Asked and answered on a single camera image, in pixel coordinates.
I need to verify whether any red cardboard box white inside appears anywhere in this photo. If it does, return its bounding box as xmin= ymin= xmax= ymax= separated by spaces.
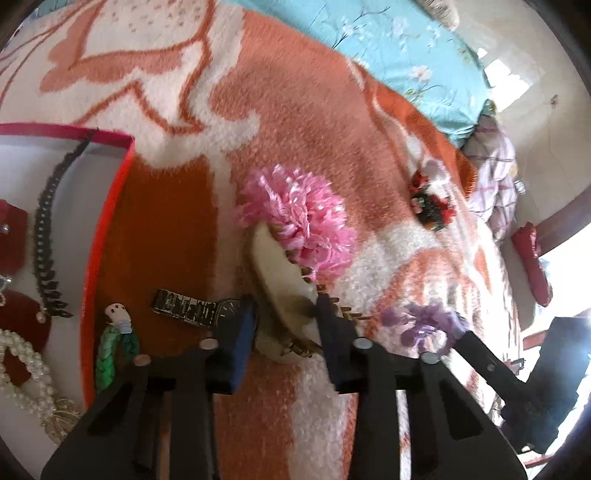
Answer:
xmin=0 ymin=122 xmax=136 ymax=457

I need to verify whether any plaid purple white cloth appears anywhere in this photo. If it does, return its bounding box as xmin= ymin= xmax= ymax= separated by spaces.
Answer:
xmin=462 ymin=115 xmax=520 ymax=241

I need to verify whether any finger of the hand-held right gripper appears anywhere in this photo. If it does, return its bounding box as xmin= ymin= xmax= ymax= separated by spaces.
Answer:
xmin=455 ymin=330 xmax=526 ymax=403

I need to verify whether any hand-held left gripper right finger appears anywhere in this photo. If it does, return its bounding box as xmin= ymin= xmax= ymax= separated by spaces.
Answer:
xmin=314 ymin=293 xmax=527 ymax=480

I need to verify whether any teal floral quilt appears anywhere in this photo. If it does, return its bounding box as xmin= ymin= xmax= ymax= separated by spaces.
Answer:
xmin=231 ymin=0 xmax=495 ymax=148

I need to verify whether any black metal wristwatch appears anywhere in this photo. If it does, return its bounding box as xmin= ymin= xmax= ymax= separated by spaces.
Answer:
xmin=153 ymin=288 xmax=243 ymax=329

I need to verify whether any black toothed hair comb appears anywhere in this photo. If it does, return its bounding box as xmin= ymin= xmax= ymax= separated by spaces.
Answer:
xmin=32 ymin=131 xmax=98 ymax=319

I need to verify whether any white pearl hair ornament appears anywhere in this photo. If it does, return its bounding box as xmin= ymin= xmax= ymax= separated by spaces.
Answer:
xmin=0 ymin=328 xmax=84 ymax=444

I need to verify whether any pink flower beige hair comb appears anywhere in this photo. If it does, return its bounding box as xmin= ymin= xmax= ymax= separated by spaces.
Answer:
xmin=236 ymin=165 xmax=370 ymax=358

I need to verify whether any red black bow hair clip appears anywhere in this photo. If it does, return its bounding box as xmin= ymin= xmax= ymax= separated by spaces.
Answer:
xmin=409 ymin=168 xmax=455 ymax=232

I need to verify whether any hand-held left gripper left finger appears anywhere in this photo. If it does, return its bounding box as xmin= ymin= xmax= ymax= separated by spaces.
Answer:
xmin=41 ymin=295 xmax=259 ymax=480

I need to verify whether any red cushion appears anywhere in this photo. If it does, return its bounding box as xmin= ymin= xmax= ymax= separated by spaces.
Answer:
xmin=510 ymin=222 xmax=552 ymax=308

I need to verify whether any green braided bracelet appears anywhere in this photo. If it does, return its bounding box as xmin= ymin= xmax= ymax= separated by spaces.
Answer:
xmin=95 ymin=302 xmax=140 ymax=393

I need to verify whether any orange and white patterned blanket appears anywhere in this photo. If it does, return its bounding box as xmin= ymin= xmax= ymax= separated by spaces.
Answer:
xmin=0 ymin=0 xmax=522 ymax=480

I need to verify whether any small purple flower hair ornament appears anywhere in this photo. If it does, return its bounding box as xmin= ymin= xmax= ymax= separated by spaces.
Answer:
xmin=379 ymin=300 xmax=468 ymax=357

